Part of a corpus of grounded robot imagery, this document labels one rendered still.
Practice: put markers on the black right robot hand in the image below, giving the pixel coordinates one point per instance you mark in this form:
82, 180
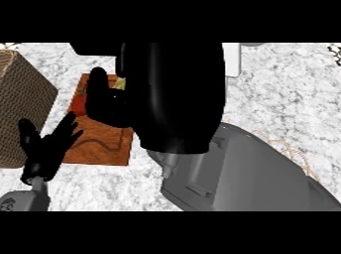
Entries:
178, 99

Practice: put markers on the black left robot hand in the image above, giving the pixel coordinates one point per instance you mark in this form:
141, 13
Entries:
48, 152

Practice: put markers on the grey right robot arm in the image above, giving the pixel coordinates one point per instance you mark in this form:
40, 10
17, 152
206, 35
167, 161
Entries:
246, 178

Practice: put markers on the orange placemat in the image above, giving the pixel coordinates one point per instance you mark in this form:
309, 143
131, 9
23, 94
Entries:
100, 145

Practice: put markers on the yellow-green squash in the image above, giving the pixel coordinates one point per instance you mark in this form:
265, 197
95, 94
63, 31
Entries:
122, 83

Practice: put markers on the brown wicker basket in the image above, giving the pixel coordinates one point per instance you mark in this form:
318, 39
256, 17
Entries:
12, 109

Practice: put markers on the red vegetable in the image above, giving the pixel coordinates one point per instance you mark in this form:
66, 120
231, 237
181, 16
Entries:
80, 103

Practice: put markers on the white upright block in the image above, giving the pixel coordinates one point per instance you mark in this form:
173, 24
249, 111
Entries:
232, 59

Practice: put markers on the grey rounded object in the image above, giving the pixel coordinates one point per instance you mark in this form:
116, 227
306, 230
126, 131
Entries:
253, 44

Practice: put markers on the black appliance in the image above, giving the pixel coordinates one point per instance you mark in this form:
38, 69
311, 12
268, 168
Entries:
95, 48

